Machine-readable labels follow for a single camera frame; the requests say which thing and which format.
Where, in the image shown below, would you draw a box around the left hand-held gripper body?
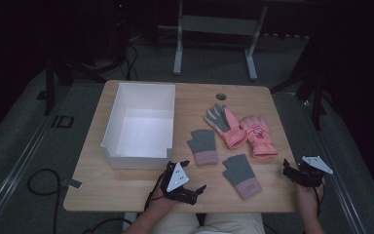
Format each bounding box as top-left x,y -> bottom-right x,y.
160,160 -> 199,206

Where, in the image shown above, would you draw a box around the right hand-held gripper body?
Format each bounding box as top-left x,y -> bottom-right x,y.
291,155 -> 334,189

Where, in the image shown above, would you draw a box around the pink ski glove grey palm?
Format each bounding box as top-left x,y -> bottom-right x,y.
204,102 -> 248,151

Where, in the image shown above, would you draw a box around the person's left hand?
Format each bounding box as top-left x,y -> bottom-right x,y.
147,186 -> 181,213

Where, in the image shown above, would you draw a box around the grey knit glove pink cuff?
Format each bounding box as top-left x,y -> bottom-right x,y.
186,129 -> 219,167
221,153 -> 263,200

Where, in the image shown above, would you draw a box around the pink ski glove red print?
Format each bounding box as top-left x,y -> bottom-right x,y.
239,115 -> 280,160

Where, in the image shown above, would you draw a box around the person's beige trousers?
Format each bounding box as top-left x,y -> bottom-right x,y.
152,213 -> 266,234

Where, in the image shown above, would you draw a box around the white open storage box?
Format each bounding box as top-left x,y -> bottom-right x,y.
100,82 -> 177,171

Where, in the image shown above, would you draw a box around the white table leg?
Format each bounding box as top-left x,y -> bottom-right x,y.
122,212 -> 138,232

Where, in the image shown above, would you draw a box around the black tripod stand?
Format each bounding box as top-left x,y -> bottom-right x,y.
271,42 -> 335,131
37,55 -> 108,116

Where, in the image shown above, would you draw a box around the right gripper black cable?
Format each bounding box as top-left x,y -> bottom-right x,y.
313,181 -> 326,217

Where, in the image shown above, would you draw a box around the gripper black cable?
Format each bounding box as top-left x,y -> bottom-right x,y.
143,170 -> 171,213
313,181 -> 326,217

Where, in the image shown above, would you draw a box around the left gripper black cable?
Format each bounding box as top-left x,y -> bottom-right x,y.
143,170 -> 171,213

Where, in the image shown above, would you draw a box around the black floor cable bundle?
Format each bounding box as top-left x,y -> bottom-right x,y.
123,42 -> 139,82

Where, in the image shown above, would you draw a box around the black looped floor cable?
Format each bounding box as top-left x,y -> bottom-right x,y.
27,168 -> 63,234

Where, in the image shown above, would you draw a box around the black floor bracket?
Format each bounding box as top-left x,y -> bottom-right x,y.
50,114 -> 75,129

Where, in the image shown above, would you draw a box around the grey metal stand frame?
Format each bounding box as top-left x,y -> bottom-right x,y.
172,0 -> 269,82

